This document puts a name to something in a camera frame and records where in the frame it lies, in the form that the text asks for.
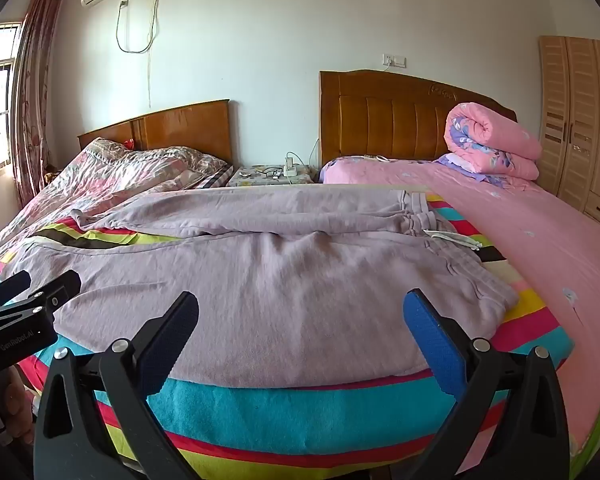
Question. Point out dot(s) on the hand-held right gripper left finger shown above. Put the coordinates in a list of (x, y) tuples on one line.
[(172, 335)]

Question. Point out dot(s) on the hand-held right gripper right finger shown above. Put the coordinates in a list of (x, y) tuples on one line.
[(432, 340)]

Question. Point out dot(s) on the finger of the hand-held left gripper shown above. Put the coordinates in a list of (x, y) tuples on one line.
[(7, 287), (55, 292)]

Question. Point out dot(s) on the lilac knit sweater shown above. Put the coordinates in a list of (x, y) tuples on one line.
[(280, 285)]

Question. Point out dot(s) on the person's left hand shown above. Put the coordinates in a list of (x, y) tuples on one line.
[(20, 405)]

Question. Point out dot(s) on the pink floral crumpled quilt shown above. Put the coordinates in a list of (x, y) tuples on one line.
[(105, 175)]

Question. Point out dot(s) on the striped colourful blanket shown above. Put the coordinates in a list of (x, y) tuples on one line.
[(280, 420)]

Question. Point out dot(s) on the pink bed sheet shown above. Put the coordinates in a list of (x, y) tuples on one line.
[(530, 240)]

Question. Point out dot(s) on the small red object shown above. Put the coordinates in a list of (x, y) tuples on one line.
[(128, 142)]

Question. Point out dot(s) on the purple floral pillow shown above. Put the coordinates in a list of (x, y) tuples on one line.
[(460, 165)]

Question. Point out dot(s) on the white charger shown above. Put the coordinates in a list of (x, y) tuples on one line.
[(290, 167)]

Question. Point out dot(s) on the low wooden bed headboard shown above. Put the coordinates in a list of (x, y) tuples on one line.
[(180, 125)]

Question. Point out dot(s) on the rolled pink floral quilt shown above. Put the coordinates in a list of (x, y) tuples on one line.
[(500, 140)]

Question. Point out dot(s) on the tall wooden bed headboard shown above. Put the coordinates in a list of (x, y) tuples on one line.
[(380, 115)]

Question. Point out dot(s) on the light wooden wardrobe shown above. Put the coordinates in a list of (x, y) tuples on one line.
[(585, 125)]

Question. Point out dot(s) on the white wall socket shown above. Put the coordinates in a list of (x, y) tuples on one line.
[(394, 61)]

